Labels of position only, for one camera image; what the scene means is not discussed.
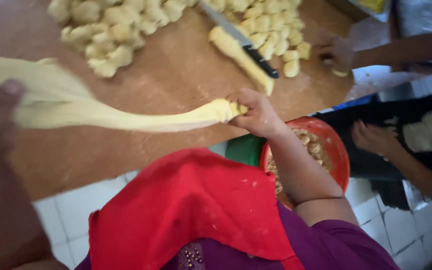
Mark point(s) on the person's right hand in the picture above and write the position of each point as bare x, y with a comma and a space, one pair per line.
258, 114

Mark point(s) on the person's right fingers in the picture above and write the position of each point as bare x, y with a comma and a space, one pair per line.
238, 107

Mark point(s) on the green plastic container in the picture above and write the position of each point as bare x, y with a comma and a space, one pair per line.
246, 150

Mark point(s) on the yellow dough log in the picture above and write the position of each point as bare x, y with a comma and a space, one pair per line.
234, 52

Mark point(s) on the brown crumbly filling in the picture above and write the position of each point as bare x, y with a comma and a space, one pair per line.
313, 144

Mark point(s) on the heap of small dough chunks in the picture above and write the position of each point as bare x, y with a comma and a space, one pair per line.
276, 30

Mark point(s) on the red plastic bowl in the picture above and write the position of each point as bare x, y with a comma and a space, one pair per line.
334, 150

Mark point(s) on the small dough lump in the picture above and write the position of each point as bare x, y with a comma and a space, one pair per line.
340, 72

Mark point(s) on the red cloth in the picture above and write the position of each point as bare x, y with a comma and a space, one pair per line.
186, 210

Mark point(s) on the black baking tray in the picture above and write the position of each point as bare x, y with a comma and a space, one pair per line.
354, 150

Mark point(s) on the clear plastic sheet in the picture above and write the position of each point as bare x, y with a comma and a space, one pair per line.
377, 75

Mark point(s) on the large pile of dough pieces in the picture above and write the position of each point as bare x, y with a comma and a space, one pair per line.
118, 30

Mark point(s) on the metal tray with yellow food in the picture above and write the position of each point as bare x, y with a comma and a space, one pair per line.
373, 7

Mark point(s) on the purple beaded garment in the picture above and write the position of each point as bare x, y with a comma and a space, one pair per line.
336, 247

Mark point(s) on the flattened pale dough sheet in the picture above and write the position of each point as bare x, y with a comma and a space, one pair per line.
431, 135

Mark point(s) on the silver foil wrapped object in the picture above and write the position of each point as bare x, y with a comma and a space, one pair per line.
424, 15

